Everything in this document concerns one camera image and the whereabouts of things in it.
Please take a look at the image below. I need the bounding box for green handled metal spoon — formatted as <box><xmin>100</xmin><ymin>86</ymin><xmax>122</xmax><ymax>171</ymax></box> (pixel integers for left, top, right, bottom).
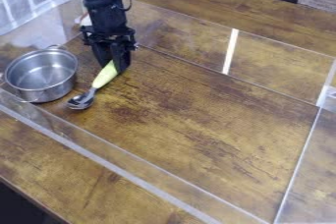
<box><xmin>67</xmin><ymin>61</ymin><xmax>119</xmax><ymax>110</ymax></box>

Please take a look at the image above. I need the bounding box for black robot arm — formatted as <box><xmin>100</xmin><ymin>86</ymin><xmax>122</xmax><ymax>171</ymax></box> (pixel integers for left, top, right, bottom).
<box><xmin>80</xmin><ymin>0</ymin><xmax>136</xmax><ymax>74</ymax></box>

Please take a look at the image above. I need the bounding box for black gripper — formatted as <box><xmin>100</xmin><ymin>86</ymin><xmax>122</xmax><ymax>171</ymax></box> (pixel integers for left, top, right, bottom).
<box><xmin>82</xmin><ymin>0</ymin><xmax>136</xmax><ymax>74</ymax></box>

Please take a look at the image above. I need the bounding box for small steel pot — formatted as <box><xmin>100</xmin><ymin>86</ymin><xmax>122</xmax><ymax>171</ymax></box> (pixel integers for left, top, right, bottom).
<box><xmin>4</xmin><ymin>45</ymin><xmax>79</xmax><ymax>103</ymax></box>

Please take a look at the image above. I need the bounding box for white plush toy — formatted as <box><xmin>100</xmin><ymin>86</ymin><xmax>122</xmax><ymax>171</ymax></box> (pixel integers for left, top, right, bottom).
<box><xmin>80</xmin><ymin>15</ymin><xmax>92</xmax><ymax>26</ymax></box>

